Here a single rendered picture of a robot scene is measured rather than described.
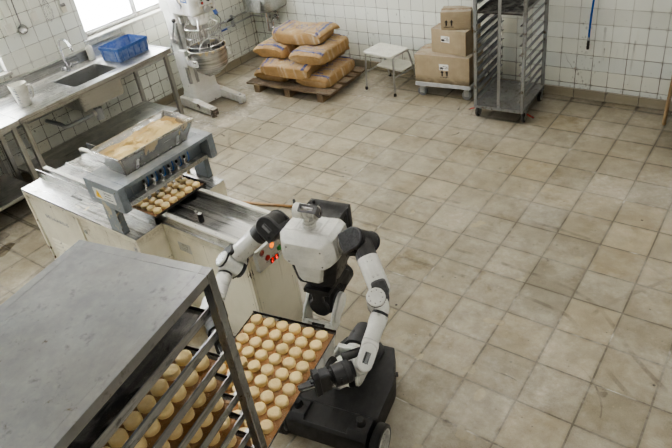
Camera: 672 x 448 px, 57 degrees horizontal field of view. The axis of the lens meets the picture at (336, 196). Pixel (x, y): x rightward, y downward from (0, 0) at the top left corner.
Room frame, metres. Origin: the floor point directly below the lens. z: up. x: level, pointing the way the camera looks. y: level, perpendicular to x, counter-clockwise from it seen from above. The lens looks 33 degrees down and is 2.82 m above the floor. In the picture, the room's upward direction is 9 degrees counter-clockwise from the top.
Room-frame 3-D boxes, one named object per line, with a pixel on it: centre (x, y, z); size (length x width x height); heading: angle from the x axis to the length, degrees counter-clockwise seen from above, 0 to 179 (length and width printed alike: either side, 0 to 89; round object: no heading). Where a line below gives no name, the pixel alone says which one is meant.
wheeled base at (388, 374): (2.27, 0.08, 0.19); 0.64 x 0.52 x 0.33; 151
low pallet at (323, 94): (6.93, 0.13, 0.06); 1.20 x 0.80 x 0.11; 52
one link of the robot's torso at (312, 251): (2.24, 0.10, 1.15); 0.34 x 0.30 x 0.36; 60
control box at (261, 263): (2.75, 0.40, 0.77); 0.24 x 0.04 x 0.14; 139
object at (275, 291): (2.99, 0.68, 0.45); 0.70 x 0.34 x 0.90; 49
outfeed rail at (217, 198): (3.50, 1.05, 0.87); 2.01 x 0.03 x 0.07; 49
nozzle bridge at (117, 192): (3.32, 1.06, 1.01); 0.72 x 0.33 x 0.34; 139
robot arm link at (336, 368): (1.61, 0.13, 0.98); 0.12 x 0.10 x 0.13; 106
